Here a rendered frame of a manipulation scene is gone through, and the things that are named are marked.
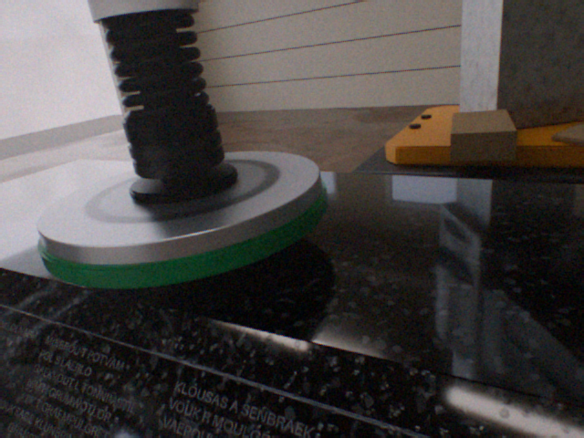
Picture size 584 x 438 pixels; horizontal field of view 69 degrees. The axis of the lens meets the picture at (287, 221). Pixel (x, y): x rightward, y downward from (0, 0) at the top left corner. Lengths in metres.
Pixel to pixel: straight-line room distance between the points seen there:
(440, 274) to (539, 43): 0.77
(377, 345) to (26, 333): 0.27
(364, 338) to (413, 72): 6.44
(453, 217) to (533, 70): 0.67
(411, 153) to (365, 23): 6.02
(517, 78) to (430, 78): 5.58
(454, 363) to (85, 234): 0.22
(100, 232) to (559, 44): 0.93
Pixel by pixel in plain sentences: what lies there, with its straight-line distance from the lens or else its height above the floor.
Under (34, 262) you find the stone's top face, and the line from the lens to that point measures 0.44.
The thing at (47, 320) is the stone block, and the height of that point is 0.83.
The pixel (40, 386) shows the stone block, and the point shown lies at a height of 0.80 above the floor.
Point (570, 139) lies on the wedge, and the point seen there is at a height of 0.79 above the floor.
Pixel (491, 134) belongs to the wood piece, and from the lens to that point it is 0.78.
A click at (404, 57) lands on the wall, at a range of 6.67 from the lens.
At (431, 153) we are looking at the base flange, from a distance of 0.91.
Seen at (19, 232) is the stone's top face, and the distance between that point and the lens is 0.54.
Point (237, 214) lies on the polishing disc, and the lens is 0.26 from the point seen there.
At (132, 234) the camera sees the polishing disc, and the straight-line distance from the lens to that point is 0.26.
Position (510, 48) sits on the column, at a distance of 0.99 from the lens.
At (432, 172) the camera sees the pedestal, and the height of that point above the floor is 0.74.
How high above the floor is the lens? 1.00
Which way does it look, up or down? 22 degrees down
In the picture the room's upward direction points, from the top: 8 degrees counter-clockwise
